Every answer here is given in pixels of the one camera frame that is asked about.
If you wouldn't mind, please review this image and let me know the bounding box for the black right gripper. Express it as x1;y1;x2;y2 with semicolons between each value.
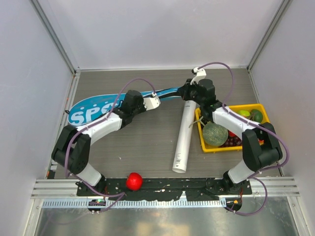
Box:
179;78;205;106

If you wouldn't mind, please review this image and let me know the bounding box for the blue sport racket bag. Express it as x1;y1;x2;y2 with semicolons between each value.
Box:
67;87;180;126

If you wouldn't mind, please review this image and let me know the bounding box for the white shuttlecock tube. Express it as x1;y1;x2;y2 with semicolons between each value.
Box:
172;101;196;174

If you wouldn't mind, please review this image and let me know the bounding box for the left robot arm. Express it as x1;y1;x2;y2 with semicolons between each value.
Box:
51;90;146;196

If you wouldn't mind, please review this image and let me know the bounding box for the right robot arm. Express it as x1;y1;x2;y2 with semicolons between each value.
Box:
177;79;283;194

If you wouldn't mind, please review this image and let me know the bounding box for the black grape bunch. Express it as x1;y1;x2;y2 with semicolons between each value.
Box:
189;116;207;128

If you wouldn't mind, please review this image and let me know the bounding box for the green netted melon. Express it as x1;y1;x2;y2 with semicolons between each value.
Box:
202;122;228;147

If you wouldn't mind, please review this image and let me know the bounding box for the yellow-green fruit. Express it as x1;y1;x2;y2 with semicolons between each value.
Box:
237;110;251;117

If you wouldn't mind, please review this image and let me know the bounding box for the red apple in tray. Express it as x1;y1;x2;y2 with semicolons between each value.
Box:
228;131;236;137

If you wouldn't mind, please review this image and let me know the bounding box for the yellow plastic tray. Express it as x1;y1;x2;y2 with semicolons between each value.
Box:
194;103;272;153

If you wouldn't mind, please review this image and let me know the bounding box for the green lime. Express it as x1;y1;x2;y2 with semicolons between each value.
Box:
250;109;263;123

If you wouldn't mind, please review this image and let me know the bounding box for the red apple on table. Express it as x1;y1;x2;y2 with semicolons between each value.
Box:
126;173;143;191

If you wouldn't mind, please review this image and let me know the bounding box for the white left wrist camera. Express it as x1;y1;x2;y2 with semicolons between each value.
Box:
143;92;160;111

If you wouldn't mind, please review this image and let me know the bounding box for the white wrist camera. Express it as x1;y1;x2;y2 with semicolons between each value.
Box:
190;67;206;85
143;92;160;111

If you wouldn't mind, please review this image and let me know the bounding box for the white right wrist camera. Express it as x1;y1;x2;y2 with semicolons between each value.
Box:
190;67;206;85

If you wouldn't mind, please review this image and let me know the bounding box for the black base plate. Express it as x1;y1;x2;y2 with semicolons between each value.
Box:
76;177;254;203

